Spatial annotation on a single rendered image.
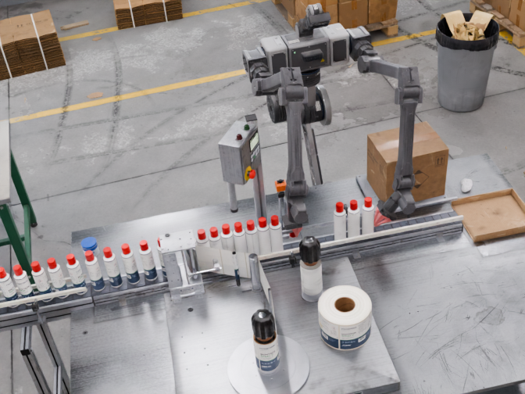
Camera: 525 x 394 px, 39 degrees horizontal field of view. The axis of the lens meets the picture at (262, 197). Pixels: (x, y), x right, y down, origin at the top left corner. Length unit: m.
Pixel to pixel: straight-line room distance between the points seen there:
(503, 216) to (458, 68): 2.17
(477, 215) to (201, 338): 1.40
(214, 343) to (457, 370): 0.92
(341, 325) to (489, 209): 1.11
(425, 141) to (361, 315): 1.02
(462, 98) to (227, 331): 3.24
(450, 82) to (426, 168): 2.23
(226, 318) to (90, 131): 3.16
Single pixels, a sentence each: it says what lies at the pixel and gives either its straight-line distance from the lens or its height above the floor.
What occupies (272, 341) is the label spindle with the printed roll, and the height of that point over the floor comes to 1.07.
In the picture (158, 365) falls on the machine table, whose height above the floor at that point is 0.83.
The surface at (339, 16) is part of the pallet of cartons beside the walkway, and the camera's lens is 6.48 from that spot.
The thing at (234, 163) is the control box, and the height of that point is 1.39.
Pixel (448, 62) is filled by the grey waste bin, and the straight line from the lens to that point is 5.52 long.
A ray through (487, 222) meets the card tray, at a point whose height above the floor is 0.83.
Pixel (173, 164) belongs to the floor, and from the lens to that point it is 5.32.
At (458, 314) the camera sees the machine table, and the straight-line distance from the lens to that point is 3.07.
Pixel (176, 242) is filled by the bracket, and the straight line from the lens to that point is 2.95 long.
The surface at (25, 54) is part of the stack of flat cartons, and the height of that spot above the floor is 0.19.
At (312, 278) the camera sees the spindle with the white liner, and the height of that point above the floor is 1.01.
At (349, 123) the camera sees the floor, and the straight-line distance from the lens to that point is 5.56.
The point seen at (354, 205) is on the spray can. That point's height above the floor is 1.08.
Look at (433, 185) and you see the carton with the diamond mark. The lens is 3.51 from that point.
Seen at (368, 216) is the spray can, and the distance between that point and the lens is 3.19.
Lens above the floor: 3.11
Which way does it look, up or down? 39 degrees down
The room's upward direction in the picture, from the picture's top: 6 degrees counter-clockwise
